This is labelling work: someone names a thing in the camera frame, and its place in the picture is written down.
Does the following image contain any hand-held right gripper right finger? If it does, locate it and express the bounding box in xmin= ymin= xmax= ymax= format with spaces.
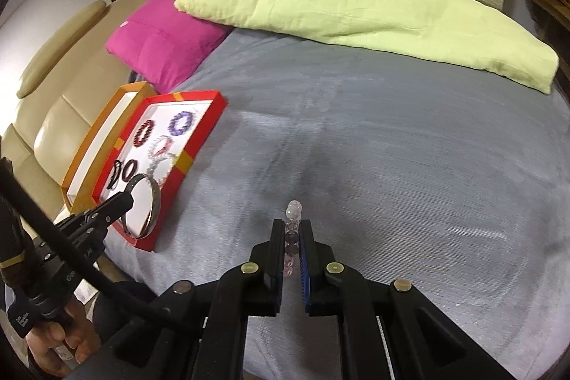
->
xmin=298 ymin=220 xmax=513 ymax=380

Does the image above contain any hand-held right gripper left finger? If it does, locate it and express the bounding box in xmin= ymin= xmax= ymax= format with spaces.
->
xmin=89 ymin=219 xmax=286 ymax=380

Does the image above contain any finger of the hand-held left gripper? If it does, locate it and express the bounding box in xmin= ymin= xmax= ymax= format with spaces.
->
xmin=53 ymin=182 xmax=139 ymax=229
xmin=93 ymin=199 xmax=136 ymax=235

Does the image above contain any dark red bangle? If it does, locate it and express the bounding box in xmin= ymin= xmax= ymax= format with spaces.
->
xmin=120 ymin=158 xmax=140 ymax=183

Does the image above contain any silver metal bangle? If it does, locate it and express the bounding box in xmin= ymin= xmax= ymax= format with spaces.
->
xmin=121 ymin=174 xmax=162 ymax=240

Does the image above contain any pink and clear bead bracelet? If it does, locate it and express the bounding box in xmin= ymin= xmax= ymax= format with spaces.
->
xmin=281 ymin=199 xmax=304 ymax=277

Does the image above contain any red bead bracelet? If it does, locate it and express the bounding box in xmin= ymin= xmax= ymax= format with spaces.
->
xmin=133 ymin=119 xmax=155 ymax=148

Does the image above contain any purple bead bracelet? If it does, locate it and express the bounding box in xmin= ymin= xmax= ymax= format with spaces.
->
xmin=168 ymin=110 xmax=193 ymax=137

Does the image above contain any red jewelry box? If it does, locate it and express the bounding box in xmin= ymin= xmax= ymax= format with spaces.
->
xmin=91 ymin=90 xmax=229 ymax=251

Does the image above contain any person's left hand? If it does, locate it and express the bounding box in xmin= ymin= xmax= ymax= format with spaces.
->
xmin=27 ymin=297 xmax=102 ymax=378

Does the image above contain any orange box lid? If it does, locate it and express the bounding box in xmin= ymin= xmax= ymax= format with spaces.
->
xmin=60 ymin=81 xmax=150 ymax=214

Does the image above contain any beige sofa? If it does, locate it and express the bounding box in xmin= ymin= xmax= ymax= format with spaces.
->
xmin=0 ymin=0 xmax=165 ymax=225

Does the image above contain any grey bedspread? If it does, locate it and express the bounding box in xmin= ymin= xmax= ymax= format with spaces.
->
xmin=102 ymin=26 xmax=570 ymax=380

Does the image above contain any pink cushion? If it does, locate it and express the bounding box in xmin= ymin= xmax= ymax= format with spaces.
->
xmin=105 ymin=0 xmax=233 ymax=95

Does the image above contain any light green blanket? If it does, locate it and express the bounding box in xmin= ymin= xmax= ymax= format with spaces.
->
xmin=173 ymin=0 xmax=561 ymax=96

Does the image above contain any black hair tie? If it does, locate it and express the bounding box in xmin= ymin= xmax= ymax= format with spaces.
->
xmin=104 ymin=160 xmax=123 ymax=190

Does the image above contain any clear white bead bracelet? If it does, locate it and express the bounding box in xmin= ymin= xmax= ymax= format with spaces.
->
xmin=143 ymin=155 xmax=172 ymax=185

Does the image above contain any pale pink bead bracelet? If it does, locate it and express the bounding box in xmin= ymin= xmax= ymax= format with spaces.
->
xmin=149 ymin=135 xmax=175 ymax=158

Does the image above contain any black cable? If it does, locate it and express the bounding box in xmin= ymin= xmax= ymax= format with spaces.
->
xmin=0 ymin=157 xmax=210 ymax=334

